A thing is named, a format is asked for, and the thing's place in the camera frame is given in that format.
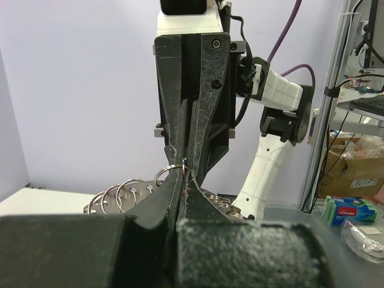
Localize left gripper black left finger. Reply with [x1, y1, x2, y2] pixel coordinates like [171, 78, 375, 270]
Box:
[1, 165, 185, 287]

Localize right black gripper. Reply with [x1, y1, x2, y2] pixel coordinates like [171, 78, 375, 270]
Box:
[154, 32, 236, 180]

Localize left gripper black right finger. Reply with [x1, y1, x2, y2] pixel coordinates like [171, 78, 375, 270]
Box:
[176, 169, 337, 288]

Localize metal band with key rings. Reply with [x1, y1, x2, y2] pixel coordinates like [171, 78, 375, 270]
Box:
[83, 164, 245, 220]

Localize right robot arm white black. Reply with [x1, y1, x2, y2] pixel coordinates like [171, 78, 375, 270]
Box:
[154, 32, 314, 220]

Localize green blue box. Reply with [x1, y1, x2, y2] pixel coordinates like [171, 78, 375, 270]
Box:
[321, 196, 377, 226]

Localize cardboard box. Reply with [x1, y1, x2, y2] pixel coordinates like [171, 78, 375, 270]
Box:
[317, 135, 383, 198]

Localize clear plastic container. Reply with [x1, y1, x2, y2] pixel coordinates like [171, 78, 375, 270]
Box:
[341, 220, 383, 265]

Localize metal shelf rack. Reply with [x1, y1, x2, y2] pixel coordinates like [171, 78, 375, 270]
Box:
[300, 1, 383, 213]

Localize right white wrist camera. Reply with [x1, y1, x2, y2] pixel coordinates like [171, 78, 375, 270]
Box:
[157, 1, 224, 37]

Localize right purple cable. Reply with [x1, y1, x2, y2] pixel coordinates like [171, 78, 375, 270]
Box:
[266, 0, 317, 145]

